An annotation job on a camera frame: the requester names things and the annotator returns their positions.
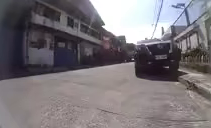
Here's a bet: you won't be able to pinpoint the grey concrete road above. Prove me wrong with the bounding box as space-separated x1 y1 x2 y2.
0 61 211 128

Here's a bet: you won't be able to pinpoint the overhead wires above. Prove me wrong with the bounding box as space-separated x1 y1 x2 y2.
150 0 195 40

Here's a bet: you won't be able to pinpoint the dark parked vehicle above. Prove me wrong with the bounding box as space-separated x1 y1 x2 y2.
133 39 182 79

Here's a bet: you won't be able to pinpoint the raised concrete pavement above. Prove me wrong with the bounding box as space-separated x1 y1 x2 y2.
177 67 211 106

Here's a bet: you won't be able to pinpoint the pale building with fence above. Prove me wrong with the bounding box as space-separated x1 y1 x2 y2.
173 0 211 75

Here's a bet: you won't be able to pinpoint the utility pole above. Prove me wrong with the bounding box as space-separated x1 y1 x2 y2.
171 2 192 28

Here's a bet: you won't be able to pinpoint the two-storey grey building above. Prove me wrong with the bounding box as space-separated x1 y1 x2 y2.
0 0 106 81

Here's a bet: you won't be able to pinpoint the row of distant buildings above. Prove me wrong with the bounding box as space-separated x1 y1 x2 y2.
100 29 137 65

